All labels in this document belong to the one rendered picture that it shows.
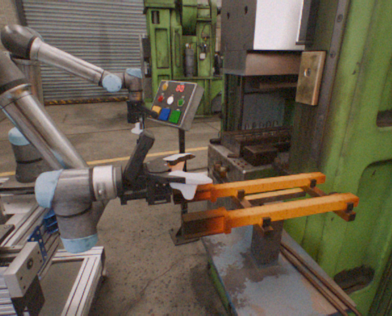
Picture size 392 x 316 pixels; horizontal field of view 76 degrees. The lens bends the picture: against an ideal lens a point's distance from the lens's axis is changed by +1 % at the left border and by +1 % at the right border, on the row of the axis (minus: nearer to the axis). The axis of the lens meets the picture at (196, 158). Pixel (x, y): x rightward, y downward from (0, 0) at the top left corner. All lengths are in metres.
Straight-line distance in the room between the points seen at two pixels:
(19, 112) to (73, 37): 8.28
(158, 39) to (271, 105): 4.70
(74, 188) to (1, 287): 0.49
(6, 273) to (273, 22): 1.18
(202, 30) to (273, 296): 5.89
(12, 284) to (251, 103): 1.24
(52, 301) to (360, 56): 1.64
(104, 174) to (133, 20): 8.59
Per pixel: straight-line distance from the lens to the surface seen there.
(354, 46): 0.91
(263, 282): 0.79
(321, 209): 0.63
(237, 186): 0.64
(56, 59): 1.23
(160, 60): 5.96
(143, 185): 0.57
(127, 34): 8.99
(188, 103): 1.51
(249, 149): 1.08
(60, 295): 1.61
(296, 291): 0.79
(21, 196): 1.41
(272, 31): 1.09
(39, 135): 0.69
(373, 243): 1.43
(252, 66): 1.10
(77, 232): 0.61
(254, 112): 1.45
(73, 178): 0.56
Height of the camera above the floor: 1.33
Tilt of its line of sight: 22 degrees down
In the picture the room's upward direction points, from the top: straight up
